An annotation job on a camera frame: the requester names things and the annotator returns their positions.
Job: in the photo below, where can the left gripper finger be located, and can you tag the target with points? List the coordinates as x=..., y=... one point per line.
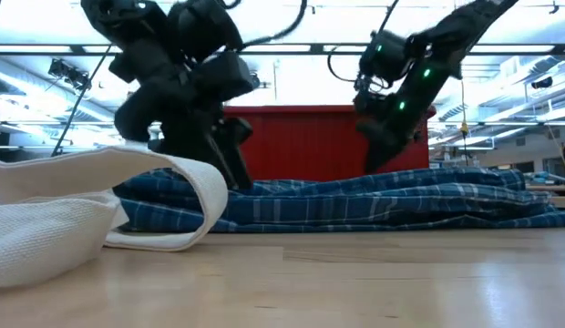
x=237, y=136
x=196, y=146

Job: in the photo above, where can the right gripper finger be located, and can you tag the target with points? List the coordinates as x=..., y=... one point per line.
x=380, y=152

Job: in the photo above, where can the blue plaid pajama pants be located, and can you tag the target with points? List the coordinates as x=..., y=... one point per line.
x=355, y=200

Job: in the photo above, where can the grey background robot arm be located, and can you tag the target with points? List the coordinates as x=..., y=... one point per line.
x=549, y=177

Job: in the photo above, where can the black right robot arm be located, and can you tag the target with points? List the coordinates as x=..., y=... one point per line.
x=465, y=23

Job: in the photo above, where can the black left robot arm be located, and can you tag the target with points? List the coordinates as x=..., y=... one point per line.
x=123, y=27

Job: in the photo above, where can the red plastic laundry bin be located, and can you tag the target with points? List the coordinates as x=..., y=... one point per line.
x=310, y=141

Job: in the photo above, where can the blue plaid shirt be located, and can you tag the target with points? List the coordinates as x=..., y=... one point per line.
x=282, y=33

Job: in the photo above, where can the black ceiling speaker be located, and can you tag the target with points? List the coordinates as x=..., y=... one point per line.
x=542, y=83

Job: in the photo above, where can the cream canvas tote bag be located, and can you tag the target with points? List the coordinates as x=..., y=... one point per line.
x=36, y=237

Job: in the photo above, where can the light wooden desk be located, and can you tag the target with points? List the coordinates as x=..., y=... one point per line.
x=560, y=200

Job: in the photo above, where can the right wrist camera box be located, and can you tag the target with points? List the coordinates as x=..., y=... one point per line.
x=383, y=57

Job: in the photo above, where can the black ceiling camera rig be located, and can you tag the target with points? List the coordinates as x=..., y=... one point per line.
x=68, y=73

